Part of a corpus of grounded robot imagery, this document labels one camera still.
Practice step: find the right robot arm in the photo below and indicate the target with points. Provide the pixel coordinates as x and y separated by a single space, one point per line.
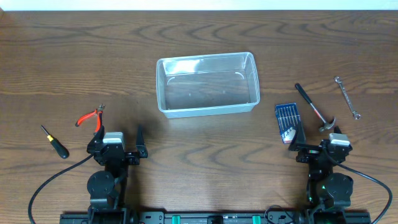
328 192

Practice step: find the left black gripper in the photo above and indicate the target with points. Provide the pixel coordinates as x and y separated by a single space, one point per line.
117 152

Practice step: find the black yellow screwdriver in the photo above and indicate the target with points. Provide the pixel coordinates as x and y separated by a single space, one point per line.
61 150

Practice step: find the blue precision screwdriver set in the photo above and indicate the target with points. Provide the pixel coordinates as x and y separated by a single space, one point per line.
288 119

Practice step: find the silver combination wrench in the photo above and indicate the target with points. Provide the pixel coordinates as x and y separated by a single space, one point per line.
355 114

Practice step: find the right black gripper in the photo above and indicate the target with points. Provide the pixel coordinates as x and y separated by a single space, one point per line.
315 149

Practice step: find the red handled cutting pliers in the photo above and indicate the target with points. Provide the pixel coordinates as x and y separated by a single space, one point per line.
98 113

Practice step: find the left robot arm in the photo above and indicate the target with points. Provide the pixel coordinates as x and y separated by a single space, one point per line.
107 187

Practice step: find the small claw hammer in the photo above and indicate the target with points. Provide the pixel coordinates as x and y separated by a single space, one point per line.
326 124

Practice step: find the clear plastic container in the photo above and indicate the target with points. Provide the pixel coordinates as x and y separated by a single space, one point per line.
204 85

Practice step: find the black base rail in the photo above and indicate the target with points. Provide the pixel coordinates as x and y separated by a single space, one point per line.
271 216

